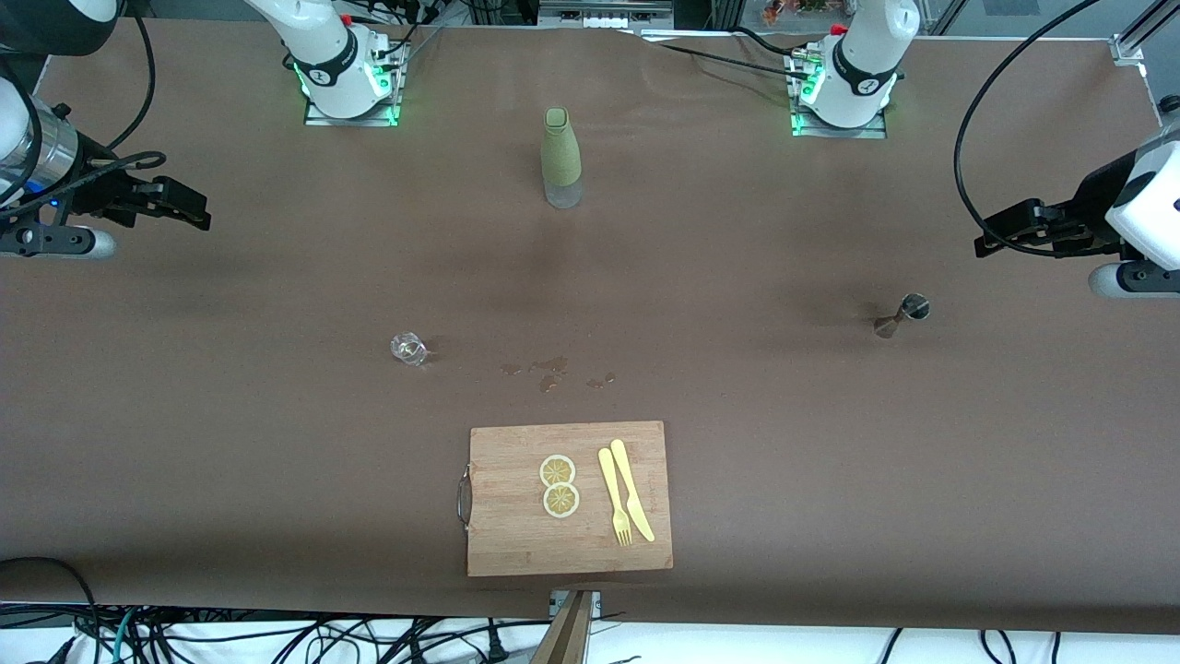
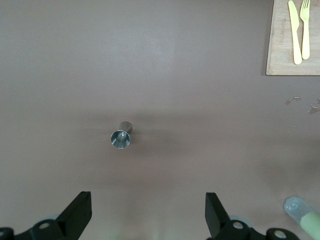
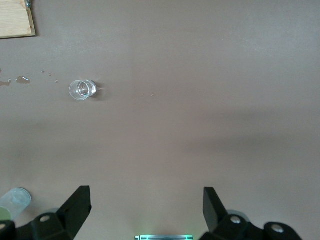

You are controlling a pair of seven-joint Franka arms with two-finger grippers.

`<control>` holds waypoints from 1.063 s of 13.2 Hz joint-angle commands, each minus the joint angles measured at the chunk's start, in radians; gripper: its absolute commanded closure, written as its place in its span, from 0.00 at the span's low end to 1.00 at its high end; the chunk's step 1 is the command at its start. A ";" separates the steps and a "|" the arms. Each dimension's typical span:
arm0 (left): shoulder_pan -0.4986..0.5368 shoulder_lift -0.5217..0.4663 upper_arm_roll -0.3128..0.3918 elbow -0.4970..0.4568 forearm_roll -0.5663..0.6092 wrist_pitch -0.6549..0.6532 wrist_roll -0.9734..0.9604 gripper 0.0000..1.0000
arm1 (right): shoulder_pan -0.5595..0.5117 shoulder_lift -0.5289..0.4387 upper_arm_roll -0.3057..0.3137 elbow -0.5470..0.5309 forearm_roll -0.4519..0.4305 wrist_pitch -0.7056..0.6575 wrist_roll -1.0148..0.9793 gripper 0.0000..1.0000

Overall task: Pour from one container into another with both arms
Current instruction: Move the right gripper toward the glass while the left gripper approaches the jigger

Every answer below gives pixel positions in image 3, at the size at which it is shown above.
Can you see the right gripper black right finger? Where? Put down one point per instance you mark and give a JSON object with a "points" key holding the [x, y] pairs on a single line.
{"points": [[225, 225]]}

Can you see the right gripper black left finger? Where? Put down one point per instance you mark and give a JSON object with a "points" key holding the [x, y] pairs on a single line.
{"points": [[50, 225]]}

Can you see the clear glass measuring beaker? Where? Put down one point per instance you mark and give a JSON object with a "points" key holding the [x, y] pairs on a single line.
{"points": [[82, 90]]}

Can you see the clear shaker pale green top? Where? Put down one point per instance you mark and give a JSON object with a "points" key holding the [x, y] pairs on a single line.
{"points": [[13, 202]]}

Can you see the spilled liquid puddle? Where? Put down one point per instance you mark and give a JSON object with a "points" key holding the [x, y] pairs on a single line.
{"points": [[23, 80]]}

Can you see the wooden cutting board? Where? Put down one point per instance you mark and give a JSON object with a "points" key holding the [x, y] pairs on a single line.
{"points": [[15, 20]]}

